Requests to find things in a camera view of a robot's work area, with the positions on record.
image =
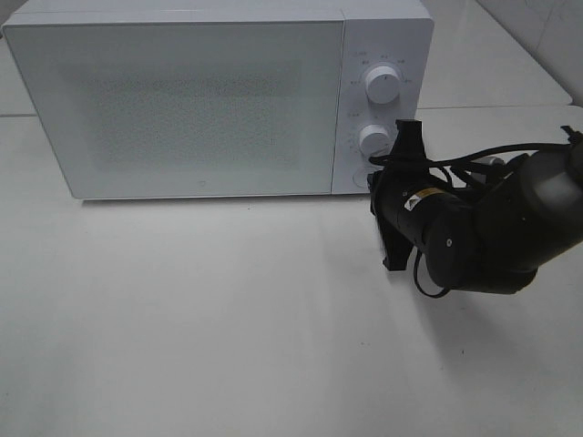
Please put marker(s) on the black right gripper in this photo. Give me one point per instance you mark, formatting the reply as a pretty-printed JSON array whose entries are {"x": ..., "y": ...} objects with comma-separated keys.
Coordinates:
[{"x": 404, "y": 195}]

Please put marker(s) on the round door release button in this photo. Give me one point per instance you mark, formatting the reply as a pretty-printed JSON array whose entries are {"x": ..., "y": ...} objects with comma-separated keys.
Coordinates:
[{"x": 360, "y": 177}]

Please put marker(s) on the white microwave knob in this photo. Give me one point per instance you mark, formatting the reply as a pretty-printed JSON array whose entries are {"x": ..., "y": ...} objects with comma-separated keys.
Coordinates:
[
  {"x": 382, "y": 84},
  {"x": 373, "y": 139}
]

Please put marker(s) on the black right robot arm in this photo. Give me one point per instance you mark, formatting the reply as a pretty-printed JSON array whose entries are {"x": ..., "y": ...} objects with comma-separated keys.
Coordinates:
[{"x": 485, "y": 222}]

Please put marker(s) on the white microwave oven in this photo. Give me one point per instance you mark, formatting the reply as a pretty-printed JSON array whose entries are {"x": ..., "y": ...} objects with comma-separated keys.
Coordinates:
[{"x": 393, "y": 33}]

